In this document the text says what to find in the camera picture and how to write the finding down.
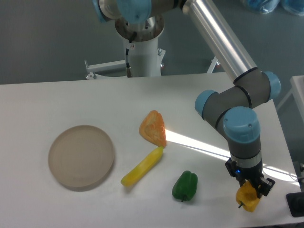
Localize yellow toy bell pepper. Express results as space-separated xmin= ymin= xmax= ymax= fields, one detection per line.
xmin=236 ymin=181 xmax=260 ymax=212

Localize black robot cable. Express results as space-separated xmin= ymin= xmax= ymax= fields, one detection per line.
xmin=125 ymin=31 xmax=137 ymax=78

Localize beige round plate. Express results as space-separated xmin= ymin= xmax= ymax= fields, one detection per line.
xmin=48 ymin=125 xmax=115 ymax=191

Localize green toy bell pepper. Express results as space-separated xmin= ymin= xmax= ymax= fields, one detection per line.
xmin=172 ymin=171 xmax=198 ymax=202

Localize blue plastic bags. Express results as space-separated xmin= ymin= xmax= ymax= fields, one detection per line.
xmin=240 ymin=0 xmax=304 ymax=16

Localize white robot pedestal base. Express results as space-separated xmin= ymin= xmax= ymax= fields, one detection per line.
xmin=85 ymin=15 xmax=166 ymax=80

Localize black device at table edge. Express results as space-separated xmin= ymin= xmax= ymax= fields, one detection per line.
xmin=286 ymin=192 xmax=304 ymax=218

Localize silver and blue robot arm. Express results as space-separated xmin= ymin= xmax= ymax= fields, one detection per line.
xmin=93 ymin=0 xmax=281 ymax=197

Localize yellow toy corn cob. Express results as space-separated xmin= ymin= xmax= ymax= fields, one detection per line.
xmin=121 ymin=146 xmax=164 ymax=187

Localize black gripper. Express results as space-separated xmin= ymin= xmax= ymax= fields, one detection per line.
xmin=225 ymin=158 xmax=274 ymax=198

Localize orange toy pizza slice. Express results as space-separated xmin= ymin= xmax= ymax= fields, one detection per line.
xmin=139 ymin=110 xmax=167 ymax=147

